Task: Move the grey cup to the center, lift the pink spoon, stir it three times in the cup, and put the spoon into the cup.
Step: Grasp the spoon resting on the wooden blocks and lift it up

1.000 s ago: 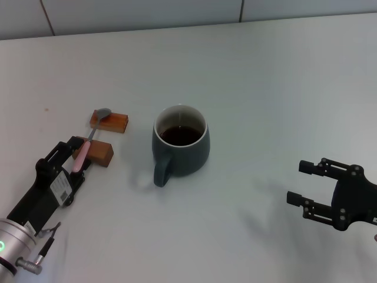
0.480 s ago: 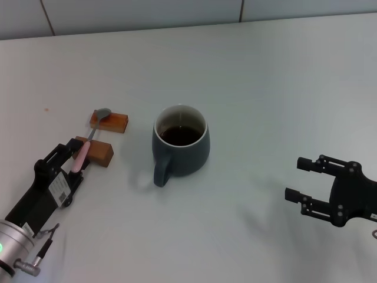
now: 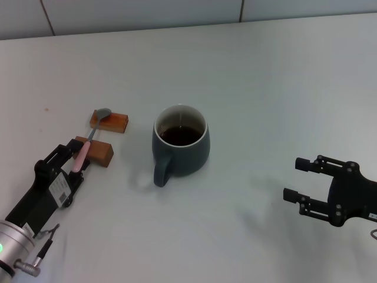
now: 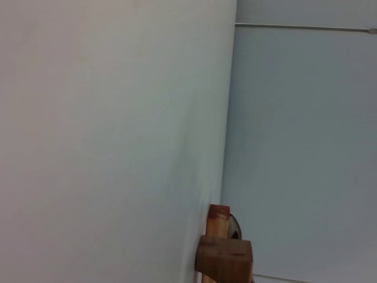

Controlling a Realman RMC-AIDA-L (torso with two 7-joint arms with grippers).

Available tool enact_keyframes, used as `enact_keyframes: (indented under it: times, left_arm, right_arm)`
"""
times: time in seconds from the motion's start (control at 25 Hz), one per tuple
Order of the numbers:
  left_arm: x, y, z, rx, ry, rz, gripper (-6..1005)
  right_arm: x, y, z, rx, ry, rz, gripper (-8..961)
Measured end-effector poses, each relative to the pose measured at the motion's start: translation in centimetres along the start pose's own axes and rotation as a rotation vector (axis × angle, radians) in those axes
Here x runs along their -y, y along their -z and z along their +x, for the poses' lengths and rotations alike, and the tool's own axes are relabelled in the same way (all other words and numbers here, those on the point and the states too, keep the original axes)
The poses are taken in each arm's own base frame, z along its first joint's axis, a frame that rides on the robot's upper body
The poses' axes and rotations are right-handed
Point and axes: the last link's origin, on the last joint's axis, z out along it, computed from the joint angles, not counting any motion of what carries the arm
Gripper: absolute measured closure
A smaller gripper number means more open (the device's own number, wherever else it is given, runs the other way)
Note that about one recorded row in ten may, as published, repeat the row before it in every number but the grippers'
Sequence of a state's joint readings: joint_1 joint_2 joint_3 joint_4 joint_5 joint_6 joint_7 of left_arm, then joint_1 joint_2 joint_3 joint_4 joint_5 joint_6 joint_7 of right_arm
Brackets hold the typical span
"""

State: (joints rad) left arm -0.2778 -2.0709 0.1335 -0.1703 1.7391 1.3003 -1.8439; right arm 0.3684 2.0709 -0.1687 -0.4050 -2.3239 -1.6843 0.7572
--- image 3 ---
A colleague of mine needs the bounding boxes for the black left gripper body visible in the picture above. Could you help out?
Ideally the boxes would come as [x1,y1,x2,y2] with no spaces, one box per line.
[4,159,75,236]

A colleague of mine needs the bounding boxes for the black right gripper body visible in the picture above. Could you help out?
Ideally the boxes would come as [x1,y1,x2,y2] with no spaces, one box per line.
[326,161,377,227]

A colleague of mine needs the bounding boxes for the pink handled metal spoon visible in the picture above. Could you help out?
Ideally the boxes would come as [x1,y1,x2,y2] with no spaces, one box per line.
[71,107,113,173]

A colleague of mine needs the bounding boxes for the dark grey ceramic cup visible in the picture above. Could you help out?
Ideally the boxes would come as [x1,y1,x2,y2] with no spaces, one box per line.
[151,103,211,188]

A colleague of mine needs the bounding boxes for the brown notched wooden block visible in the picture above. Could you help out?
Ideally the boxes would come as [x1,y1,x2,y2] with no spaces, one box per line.
[75,136,114,169]

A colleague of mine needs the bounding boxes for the glossy orange wooden block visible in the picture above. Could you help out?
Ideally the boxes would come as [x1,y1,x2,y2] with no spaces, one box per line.
[88,109,130,135]

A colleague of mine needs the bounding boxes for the dark coffee liquid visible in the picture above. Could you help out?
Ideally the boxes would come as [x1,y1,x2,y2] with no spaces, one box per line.
[158,125,204,147]

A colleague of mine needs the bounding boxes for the left wrist cable plug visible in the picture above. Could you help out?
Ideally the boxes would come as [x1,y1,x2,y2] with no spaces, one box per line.
[14,223,61,278]

